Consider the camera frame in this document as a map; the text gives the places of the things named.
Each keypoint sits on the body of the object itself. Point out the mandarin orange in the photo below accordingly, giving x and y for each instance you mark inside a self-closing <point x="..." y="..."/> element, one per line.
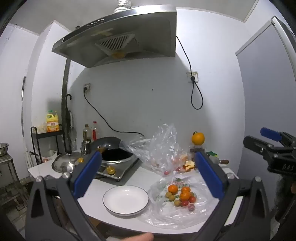
<point x="185" y="188"/>
<point x="173" y="188"/>
<point x="184" y="196"/>

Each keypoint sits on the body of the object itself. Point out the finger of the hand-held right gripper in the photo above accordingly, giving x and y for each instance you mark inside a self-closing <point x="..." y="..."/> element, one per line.
<point x="269" y="133"/>
<point x="254" y="143"/>

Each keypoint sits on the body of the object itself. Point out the white plate with black rim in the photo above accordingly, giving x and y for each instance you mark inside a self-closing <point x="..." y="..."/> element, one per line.
<point x="126" y="200"/>

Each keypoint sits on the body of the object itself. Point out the yellow oil jug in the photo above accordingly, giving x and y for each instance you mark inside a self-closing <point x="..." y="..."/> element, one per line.
<point x="52" y="121"/>

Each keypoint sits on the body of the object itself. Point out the orange peel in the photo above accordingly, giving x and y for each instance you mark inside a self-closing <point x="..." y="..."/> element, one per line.
<point x="189" y="165"/>

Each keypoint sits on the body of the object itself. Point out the steel bowl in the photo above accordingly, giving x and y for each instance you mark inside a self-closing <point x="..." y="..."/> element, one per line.
<point x="3" y="148"/>

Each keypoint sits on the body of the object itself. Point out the red cap sauce bottle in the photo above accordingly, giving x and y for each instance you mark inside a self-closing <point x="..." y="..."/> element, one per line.
<point x="94" y="131"/>

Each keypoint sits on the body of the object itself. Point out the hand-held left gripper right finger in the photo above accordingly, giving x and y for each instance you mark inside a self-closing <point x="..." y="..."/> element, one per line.
<point x="209" y="176"/>

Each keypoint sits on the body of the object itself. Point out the white wall socket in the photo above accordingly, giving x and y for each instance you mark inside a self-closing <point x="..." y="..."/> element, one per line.
<point x="193" y="76"/>
<point x="87" y="87"/>

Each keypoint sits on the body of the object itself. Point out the person's left hand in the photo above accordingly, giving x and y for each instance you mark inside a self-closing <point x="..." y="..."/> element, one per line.
<point x="138" y="237"/>

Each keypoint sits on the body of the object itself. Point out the black shelf rack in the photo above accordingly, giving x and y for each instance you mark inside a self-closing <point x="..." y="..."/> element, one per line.
<point x="49" y="134"/>

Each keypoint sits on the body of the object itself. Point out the steel cup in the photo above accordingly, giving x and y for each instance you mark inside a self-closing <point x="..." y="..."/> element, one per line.
<point x="85" y="147"/>

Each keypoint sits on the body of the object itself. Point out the brown longan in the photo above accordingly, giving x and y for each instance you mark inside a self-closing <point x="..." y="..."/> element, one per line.
<point x="177" y="202"/>
<point x="171" y="197"/>

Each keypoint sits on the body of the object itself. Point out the steel pot lid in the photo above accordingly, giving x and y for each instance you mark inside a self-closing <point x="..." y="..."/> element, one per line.
<point x="64" y="163"/>

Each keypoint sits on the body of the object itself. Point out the black folded umbrella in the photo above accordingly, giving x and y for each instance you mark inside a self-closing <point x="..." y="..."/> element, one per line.
<point x="69" y="125"/>

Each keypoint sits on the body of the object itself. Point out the large orange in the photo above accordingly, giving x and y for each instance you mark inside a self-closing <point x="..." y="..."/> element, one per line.
<point x="198" y="138"/>

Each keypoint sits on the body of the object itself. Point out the green sponge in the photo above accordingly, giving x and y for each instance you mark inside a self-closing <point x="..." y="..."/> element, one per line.
<point x="211" y="153"/>

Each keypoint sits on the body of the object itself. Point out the metal wall rod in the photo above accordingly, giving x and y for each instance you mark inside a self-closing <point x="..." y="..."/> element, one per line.
<point x="23" y="104"/>

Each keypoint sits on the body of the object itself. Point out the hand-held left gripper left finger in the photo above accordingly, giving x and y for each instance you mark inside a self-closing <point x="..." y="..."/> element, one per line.
<point x="86" y="176"/>

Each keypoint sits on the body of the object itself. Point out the clear plastic bag with fruit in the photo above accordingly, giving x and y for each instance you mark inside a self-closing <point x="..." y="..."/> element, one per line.
<point x="175" y="215"/>

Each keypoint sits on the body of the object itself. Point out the silver exhaust duct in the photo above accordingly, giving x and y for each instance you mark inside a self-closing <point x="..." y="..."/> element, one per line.
<point x="121" y="5"/>

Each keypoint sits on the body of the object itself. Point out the steel stove with gold knobs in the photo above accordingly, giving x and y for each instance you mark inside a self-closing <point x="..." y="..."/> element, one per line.
<point x="120" y="163"/>

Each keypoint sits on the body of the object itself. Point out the steel range hood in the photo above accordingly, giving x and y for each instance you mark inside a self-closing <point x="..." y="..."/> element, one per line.
<point x="138" y="30"/>

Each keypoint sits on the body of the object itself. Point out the dark oil bottle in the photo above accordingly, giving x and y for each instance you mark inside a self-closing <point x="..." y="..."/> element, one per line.
<point x="86" y="134"/>

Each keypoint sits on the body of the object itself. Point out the grey refrigerator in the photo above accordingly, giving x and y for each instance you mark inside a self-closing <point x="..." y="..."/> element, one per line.
<point x="266" y="92"/>

